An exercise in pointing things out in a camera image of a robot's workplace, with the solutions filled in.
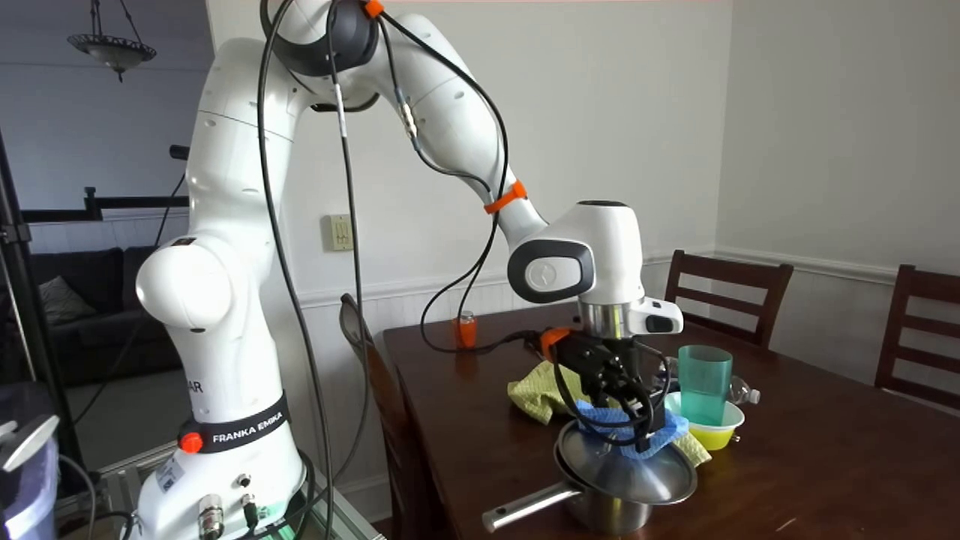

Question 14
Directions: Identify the black cable orange plug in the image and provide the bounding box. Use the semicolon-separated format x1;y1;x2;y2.
417;213;503;353

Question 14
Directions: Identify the small yellow bowl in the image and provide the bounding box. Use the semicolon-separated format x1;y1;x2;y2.
664;391;751;452

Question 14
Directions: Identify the white wall light switch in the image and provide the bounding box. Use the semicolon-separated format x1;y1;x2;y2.
319;209;357;254

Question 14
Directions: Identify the blue container white lid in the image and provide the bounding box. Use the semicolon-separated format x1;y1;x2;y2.
0;380;67;540

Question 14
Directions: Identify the blue striped towel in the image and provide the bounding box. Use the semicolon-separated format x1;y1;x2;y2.
574;395;694;464

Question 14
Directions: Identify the black horizontal bar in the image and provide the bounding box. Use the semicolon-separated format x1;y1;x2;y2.
17;183;196;226

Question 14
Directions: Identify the dark sofa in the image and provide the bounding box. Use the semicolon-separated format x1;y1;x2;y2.
23;244;189;391

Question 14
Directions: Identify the dark wooden chair curved back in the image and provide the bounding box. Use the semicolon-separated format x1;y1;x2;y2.
336;290;434;540

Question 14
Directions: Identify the dark wooden slatted chair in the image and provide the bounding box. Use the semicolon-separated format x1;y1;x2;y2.
874;262;960;414
664;247;797;351

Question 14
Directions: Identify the green towel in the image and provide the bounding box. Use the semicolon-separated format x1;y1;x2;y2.
503;357;717;470

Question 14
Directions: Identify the teal plastic cup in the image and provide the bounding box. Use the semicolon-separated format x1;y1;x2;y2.
674;341;734;428

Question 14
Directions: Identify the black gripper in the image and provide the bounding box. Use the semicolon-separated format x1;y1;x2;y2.
592;336;672;450

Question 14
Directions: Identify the hanging ceiling lamp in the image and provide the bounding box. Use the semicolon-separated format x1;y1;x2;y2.
67;0;160;88

